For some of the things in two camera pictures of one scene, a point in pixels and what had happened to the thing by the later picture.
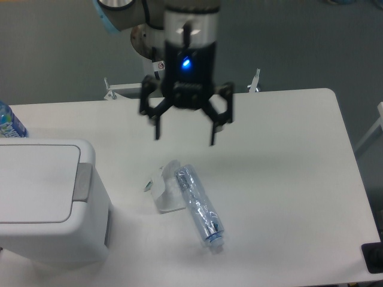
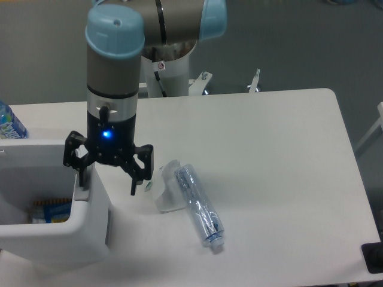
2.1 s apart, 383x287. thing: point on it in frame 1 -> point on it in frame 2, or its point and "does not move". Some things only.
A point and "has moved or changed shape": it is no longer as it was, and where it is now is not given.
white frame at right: [379, 121] does not move
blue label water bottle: [10, 125] does not move
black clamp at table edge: [373, 253] does not move
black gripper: [190, 73] -> [110, 142]
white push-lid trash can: [54, 210] has moved or changed shape
